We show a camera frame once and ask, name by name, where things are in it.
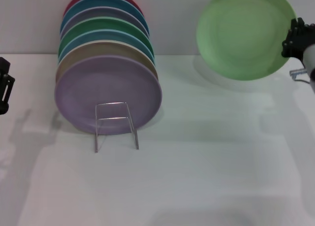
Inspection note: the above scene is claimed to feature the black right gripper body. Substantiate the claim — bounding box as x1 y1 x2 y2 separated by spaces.
292 23 315 62

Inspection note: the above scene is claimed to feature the light green plate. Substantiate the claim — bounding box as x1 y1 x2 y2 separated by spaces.
196 0 297 81

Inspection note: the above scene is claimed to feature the purple plate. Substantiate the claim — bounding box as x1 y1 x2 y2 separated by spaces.
54 55 163 135

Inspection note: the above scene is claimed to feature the tan plate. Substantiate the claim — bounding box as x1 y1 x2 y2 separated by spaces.
55 40 158 84

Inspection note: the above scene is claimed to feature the red plate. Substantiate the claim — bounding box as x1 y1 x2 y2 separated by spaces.
63 0 143 19

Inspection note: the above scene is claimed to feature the light blue plate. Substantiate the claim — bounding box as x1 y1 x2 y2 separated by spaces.
58 29 156 64

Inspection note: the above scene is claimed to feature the dark green plate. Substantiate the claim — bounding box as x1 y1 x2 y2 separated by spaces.
58 17 155 57

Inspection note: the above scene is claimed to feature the grey lavender plate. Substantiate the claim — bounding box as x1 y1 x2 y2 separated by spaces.
60 6 150 38

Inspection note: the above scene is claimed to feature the teal plate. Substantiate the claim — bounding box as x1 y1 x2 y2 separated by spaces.
60 0 150 37

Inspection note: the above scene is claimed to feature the clear wire plate rack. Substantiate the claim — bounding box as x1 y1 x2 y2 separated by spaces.
94 101 140 153

